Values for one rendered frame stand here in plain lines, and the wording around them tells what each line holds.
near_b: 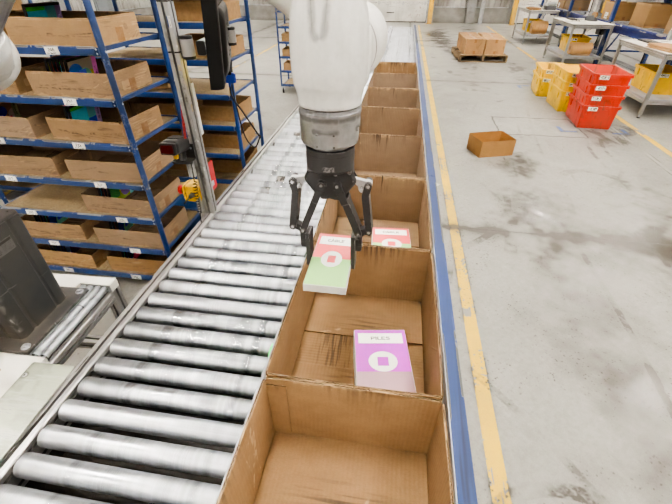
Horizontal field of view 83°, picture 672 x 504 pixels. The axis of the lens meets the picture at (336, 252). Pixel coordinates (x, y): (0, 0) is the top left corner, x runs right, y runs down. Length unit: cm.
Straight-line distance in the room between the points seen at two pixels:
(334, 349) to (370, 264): 23
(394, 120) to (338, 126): 148
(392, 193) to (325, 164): 73
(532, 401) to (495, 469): 40
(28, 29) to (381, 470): 203
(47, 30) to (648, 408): 302
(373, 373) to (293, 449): 20
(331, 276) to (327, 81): 32
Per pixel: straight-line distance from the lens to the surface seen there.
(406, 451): 78
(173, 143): 153
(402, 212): 132
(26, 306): 137
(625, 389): 234
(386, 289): 100
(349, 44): 53
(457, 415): 81
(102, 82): 203
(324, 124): 55
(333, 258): 71
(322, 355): 89
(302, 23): 53
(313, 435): 78
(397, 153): 165
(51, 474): 109
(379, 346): 82
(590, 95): 578
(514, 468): 187
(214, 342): 116
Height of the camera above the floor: 158
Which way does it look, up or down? 36 degrees down
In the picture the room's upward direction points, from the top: straight up
